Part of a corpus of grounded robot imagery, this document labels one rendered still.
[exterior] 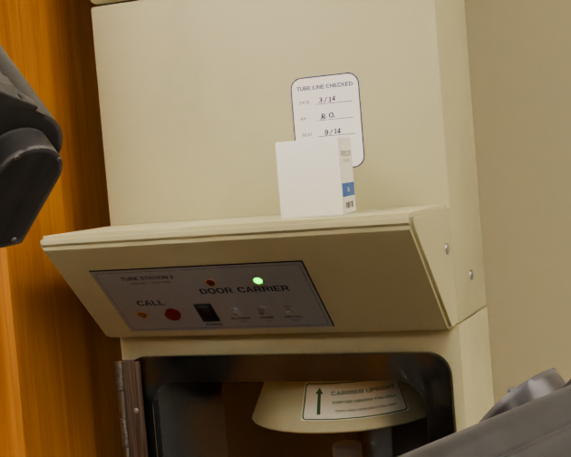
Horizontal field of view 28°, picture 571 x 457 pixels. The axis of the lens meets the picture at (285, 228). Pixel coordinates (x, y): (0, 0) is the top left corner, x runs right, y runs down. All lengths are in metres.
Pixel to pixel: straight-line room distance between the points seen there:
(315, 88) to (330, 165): 0.11
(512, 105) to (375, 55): 0.43
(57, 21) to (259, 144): 0.25
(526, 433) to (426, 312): 0.59
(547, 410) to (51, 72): 0.82
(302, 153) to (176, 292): 0.17
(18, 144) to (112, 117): 0.48
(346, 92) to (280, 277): 0.17
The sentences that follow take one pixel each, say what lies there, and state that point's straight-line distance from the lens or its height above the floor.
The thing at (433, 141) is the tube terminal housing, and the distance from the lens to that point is 0.94.
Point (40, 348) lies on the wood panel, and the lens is 1.05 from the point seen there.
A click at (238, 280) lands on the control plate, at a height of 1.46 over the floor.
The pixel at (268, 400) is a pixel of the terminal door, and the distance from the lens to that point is 1.00.
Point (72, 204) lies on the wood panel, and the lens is 1.10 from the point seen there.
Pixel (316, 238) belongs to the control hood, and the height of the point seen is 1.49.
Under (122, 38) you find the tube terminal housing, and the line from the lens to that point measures 1.05.
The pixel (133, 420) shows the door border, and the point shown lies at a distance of 1.06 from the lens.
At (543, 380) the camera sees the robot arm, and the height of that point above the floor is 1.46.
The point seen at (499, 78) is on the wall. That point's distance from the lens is 1.37.
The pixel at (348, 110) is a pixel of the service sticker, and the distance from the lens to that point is 0.96.
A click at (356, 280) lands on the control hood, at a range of 0.88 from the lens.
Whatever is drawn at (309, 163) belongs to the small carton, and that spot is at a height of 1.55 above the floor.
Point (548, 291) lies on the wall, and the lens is 1.37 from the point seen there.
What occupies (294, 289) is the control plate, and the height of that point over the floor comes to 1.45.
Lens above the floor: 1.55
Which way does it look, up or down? 3 degrees down
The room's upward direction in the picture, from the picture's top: 5 degrees counter-clockwise
